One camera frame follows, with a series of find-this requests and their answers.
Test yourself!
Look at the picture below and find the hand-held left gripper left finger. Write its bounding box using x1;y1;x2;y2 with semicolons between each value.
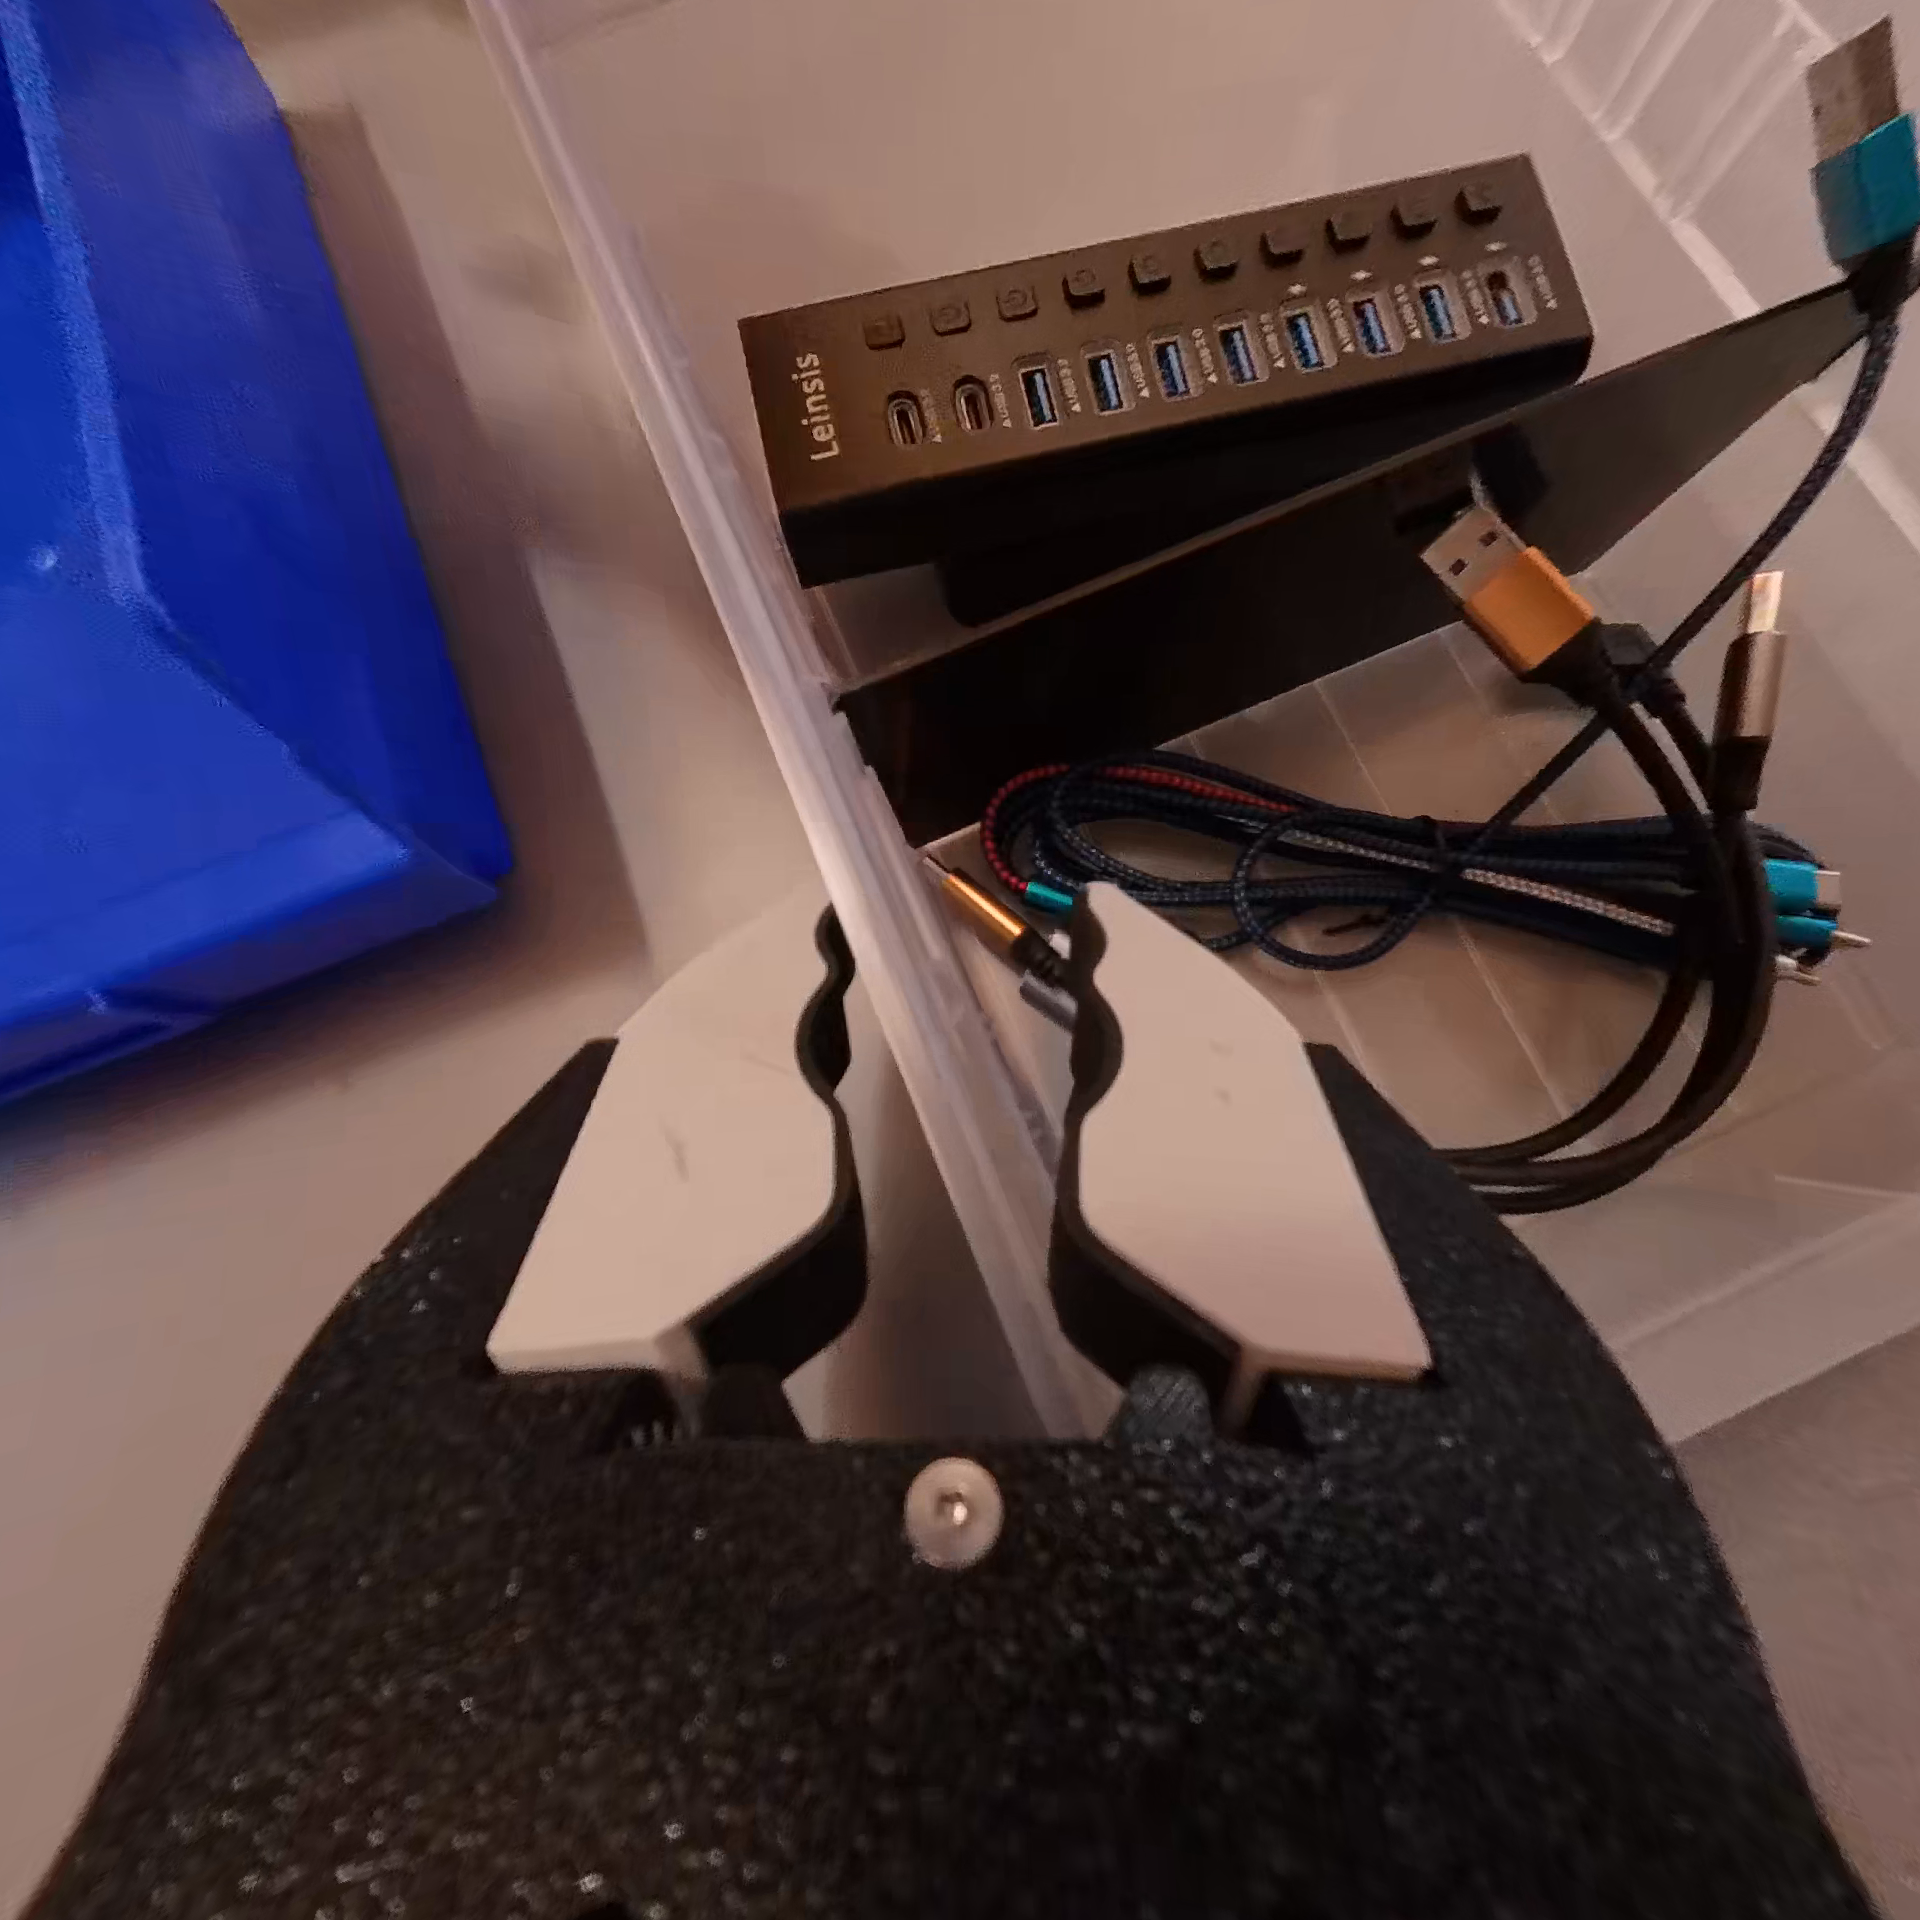
485;901;876;1413

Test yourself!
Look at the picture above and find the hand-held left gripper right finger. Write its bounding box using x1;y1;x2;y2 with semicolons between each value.
1046;882;1438;1425

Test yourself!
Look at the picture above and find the black usb hub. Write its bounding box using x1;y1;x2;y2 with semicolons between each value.
737;151;1596;591

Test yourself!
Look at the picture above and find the clear plastic bin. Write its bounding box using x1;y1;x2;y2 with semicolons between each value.
462;0;1920;1450

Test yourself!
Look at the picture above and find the black divider plate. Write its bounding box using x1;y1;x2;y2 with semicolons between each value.
829;247;1920;848

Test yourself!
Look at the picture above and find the large blue plastic bin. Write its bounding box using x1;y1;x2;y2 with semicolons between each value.
0;0;515;1113

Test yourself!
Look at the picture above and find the red black braided cable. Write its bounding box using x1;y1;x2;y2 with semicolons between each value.
989;758;1307;888

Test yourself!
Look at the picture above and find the orange plug black usb cable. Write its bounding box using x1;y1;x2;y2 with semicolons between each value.
919;503;1801;1215

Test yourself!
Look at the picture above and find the grey plug black usb cable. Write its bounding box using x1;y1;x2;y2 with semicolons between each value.
1439;570;1824;1202

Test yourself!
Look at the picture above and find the teal plug braided usb cable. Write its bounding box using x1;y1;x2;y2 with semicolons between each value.
982;11;1920;1000

